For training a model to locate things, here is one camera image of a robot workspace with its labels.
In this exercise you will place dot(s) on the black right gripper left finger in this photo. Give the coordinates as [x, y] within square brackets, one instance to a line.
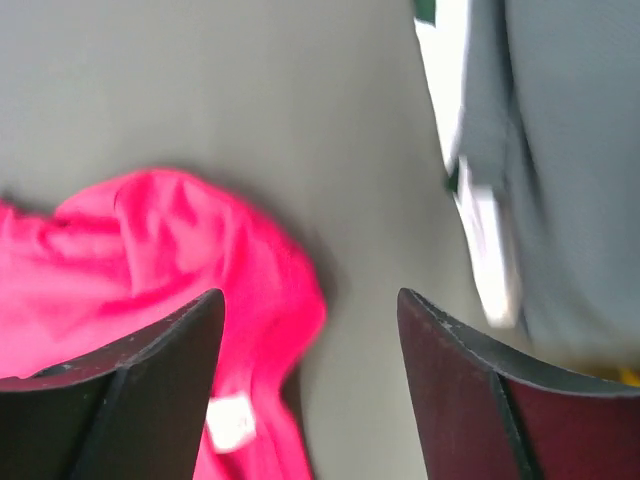
[132, 409]

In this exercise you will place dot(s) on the folded dark grey t shirt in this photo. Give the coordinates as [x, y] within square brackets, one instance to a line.
[572, 176]

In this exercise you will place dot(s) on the yellow plastic bin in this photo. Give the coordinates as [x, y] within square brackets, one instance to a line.
[622, 375]

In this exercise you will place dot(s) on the folded white t shirt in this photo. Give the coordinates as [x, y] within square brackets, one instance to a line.
[465, 53]

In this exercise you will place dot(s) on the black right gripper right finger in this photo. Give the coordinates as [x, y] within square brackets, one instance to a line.
[485, 410]

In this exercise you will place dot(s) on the pink t shirt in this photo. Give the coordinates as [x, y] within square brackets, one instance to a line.
[123, 254]

